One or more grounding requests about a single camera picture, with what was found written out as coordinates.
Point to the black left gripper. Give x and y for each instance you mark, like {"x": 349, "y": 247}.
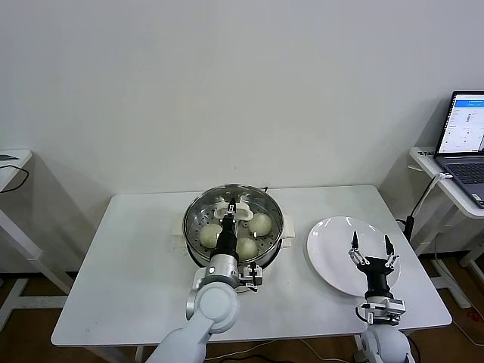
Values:
{"x": 227, "y": 238}

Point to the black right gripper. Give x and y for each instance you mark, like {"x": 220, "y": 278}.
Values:
{"x": 378, "y": 272}

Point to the white steamed baozi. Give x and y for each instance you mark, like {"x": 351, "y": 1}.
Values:
{"x": 246, "y": 248}
{"x": 261, "y": 224}
{"x": 210, "y": 235}

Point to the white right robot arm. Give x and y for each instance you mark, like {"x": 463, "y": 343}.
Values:
{"x": 385, "y": 340}

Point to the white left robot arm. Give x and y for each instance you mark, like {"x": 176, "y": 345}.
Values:
{"x": 215, "y": 306}

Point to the stainless steel steamer basket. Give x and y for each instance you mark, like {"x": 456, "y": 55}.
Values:
{"x": 289, "y": 226}

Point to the black power plug block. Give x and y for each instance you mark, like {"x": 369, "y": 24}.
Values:
{"x": 409, "y": 227}

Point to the white round plate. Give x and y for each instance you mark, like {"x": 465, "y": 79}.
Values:
{"x": 325, "y": 246}

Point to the grey open laptop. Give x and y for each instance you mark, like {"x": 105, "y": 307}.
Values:
{"x": 465, "y": 170}

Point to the dark flat phone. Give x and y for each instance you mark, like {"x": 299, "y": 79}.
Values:
{"x": 7, "y": 156}

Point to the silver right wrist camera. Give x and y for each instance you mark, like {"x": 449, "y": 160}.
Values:
{"x": 395, "y": 307}

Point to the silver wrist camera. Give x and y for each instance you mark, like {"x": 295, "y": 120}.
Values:
{"x": 395, "y": 307}
{"x": 253, "y": 278}

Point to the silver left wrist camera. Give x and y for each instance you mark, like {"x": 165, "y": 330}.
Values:
{"x": 253, "y": 278}

